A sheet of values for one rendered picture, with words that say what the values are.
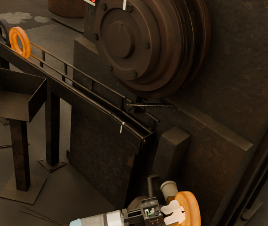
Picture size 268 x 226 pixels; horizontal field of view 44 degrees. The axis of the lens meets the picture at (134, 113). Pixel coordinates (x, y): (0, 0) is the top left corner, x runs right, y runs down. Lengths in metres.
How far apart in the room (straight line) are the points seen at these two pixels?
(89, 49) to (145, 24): 0.60
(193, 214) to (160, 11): 0.62
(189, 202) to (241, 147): 0.28
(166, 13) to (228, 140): 0.49
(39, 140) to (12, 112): 0.76
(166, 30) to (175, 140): 0.42
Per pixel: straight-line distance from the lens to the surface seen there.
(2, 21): 2.14
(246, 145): 1.22
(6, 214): 1.97
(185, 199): 1.07
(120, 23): 1.09
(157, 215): 1.02
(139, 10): 1.04
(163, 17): 1.04
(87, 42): 1.63
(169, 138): 1.24
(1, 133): 2.42
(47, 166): 2.16
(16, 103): 1.67
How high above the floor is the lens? 1.59
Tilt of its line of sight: 37 degrees down
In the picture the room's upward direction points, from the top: 11 degrees clockwise
